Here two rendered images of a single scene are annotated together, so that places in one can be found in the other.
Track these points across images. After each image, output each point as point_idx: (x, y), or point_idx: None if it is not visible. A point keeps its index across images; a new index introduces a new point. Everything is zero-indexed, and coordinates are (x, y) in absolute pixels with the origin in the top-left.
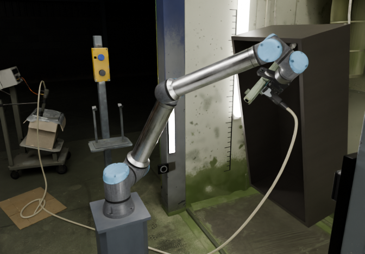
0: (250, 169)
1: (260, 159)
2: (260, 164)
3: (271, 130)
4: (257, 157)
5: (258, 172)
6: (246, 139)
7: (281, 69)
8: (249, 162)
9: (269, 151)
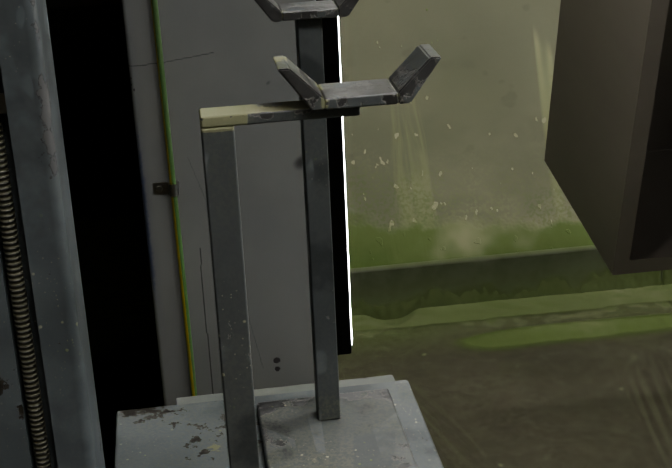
0: (617, 189)
1: (596, 128)
2: (595, 152)
3: None
4: (606, 115)
5: (597, 197)
6: (643, 18)
7: None
8: (623, 148)
9: (580, 77)
